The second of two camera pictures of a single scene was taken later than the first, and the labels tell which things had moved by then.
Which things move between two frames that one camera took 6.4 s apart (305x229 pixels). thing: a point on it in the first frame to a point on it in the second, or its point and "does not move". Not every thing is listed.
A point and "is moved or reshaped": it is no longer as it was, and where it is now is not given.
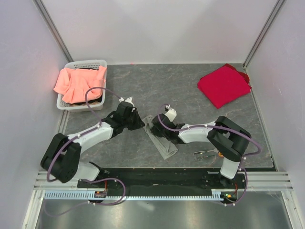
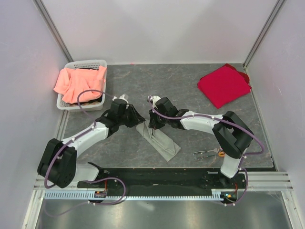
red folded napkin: [224, 85] does not move
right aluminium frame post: [265, 27] does not move
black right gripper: [154, 129] to [153, 123]
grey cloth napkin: [166, 148] is moved or reshaped
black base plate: [164, 180] does not move
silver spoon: [202, 157] does not move
